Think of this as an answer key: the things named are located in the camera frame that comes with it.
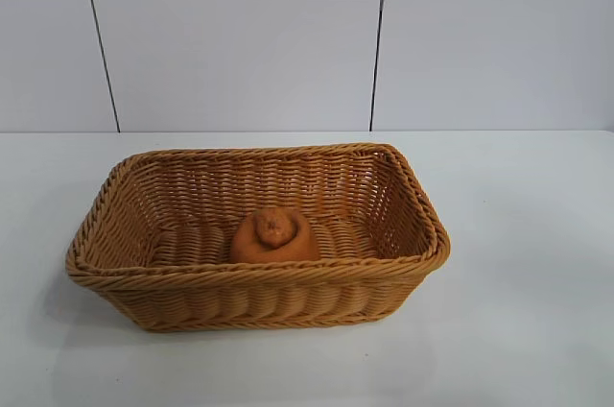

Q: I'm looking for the orange fruit with knobby stem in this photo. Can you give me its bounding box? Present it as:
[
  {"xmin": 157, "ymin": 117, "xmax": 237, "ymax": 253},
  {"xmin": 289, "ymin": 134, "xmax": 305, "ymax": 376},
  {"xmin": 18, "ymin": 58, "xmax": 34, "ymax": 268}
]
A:
[{"xmin": 229, "ymin": 207, "xmax": 321, "ymax": 264}]

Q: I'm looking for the brown woven wicker basket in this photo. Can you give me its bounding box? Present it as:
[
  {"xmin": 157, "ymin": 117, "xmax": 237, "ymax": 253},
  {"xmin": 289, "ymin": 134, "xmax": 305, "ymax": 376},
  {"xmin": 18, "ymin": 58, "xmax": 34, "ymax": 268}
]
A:
[{"xmin": 65, "ymin": 142, "xmax": 453, "ymax": 334}]

